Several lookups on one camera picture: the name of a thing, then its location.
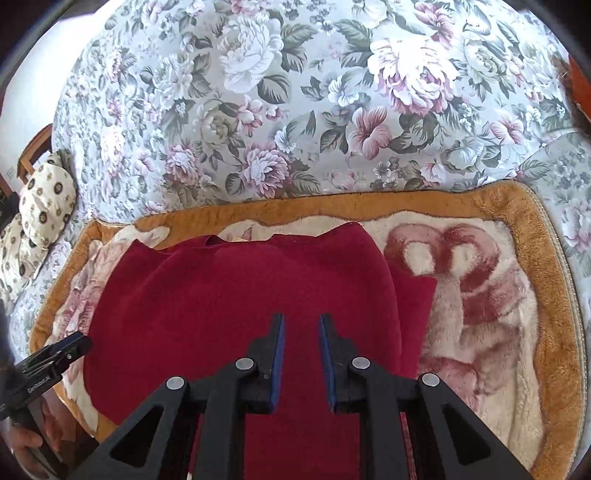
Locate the floral bedspread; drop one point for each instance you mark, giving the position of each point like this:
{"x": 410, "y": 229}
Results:
{"x": 277, "y": 115}

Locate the wooden chair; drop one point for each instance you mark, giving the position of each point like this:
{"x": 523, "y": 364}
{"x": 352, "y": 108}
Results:
{"x": 34, "y": 147}

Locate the orange-brown object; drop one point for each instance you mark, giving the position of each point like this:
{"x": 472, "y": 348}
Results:
{"x": 579, "y": 87}

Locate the dark red sweater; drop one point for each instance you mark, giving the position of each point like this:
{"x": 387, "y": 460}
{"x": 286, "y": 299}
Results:
{"x": 207, "y": 300}

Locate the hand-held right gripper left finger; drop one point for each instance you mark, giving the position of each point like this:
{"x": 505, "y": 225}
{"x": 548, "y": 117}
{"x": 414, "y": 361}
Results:
{"x": 278, "y": 360}

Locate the person's left hand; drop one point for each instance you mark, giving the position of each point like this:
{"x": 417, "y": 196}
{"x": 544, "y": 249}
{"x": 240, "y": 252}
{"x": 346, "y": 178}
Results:
{"x": 27, "y": 441}

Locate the brown and cream fleece blanket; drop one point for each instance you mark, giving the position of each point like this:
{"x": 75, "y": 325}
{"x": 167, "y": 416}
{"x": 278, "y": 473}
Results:
{"x": 485, "y": 323}

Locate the cream pillow with medallion print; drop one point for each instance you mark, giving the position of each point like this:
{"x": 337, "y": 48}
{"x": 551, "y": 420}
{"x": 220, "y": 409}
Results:
{"x": 21, "y": 258}
{"x": 48, "y": 198}

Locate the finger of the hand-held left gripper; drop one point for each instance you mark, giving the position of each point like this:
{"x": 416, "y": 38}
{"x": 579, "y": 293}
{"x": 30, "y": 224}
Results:
{"x": 69, "y": 348}

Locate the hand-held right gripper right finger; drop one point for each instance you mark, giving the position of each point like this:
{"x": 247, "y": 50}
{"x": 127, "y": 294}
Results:
{"x": 326, "y": 360}

